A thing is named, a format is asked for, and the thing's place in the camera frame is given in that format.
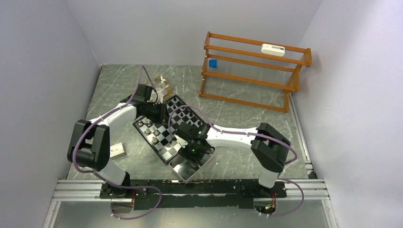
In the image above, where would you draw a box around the white rectangular device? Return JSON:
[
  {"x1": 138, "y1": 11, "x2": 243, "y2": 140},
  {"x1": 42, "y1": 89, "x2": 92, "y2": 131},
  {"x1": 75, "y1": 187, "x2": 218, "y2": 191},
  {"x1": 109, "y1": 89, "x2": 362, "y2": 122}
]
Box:
[{"x1": 261, "y1": 44, "x2": 286, "y2": 57}]

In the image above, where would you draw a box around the orange wooden rack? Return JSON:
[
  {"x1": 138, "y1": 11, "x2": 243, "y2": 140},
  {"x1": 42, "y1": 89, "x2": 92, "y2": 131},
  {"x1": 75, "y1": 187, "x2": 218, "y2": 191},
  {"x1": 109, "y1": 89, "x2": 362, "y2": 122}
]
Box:
[{"x1": 199, "y1": 31, "x2": 313, "y2": 113}]

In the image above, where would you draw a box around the small white card box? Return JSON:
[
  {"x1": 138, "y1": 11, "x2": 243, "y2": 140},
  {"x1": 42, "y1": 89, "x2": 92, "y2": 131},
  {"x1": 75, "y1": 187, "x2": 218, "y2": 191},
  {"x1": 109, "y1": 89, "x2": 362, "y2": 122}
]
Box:
[{"x1": 110, "y1": 142, "x2": 126, "y2": 159}]

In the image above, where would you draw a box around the blue cube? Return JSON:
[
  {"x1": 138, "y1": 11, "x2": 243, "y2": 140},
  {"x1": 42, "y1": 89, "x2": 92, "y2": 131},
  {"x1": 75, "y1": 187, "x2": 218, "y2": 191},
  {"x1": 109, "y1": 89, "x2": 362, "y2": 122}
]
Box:
[{"x1": 208, "y1": 59, "x2": 218, "y2": 68}]

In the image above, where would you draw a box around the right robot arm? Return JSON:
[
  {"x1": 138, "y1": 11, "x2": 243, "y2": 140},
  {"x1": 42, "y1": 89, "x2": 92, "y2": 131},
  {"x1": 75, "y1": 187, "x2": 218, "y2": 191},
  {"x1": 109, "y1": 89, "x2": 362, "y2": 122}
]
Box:
[{"x1": 169, "y1": 123, "x2": 291, "y2": 197}]

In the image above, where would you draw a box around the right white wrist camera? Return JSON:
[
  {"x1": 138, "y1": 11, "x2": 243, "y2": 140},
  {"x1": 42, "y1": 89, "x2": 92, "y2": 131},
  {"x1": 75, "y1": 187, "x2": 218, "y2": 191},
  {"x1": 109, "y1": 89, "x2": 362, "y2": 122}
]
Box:
[{"x1": 175, "y1": 135, "x2": 188, "y2": 148}]

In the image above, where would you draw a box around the silver metal tin lid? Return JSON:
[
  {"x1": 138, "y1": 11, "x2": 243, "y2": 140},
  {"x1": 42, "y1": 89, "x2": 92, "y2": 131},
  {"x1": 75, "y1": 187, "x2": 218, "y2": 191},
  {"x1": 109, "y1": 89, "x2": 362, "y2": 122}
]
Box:
[{"x1": 169, "y1": 148, "x2": 215, "y2": 184}]

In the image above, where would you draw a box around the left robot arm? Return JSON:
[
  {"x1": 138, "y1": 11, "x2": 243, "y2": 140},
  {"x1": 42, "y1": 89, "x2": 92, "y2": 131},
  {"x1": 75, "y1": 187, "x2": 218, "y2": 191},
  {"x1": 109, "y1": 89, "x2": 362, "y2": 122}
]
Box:
[{"x1": 67, "y1": 84, "x2": 169, "y2": 198}]

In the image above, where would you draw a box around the gold tin of white pieces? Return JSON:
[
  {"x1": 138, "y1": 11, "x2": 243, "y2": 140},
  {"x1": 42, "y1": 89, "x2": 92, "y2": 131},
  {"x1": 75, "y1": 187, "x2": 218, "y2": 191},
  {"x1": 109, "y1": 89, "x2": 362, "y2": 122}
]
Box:
[{"x1": 146, "y1": 76, "x2": 173, "y2": 104}]

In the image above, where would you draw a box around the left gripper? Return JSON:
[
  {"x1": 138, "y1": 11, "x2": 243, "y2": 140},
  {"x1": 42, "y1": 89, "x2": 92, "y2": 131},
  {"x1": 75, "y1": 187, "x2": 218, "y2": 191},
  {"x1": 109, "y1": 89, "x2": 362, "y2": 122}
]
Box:
[{"x1": 144, "y1": 100, "x2": 173, "y2": 126}]

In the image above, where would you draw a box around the black white chessboard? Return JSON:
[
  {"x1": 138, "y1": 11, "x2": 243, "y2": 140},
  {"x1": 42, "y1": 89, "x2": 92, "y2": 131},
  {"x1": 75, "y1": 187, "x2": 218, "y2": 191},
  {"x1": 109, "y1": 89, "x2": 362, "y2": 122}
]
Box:
[{"x1": 133, "y1": 107, "x2": 205, "y2": 165}]

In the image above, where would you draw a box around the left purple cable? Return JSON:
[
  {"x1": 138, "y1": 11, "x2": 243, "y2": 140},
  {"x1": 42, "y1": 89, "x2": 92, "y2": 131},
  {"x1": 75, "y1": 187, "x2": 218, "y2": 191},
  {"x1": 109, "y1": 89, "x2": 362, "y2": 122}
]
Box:
[{"x1": 71, "y1": 65, "x2": 163, "y2": 220}]

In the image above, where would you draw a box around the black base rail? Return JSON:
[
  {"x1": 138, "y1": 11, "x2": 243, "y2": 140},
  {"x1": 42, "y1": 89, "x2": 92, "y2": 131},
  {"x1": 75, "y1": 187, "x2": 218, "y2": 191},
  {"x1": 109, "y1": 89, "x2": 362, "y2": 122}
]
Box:
[{"x1": 99, "y1": 179, "x2": 287, "y2": 210}]

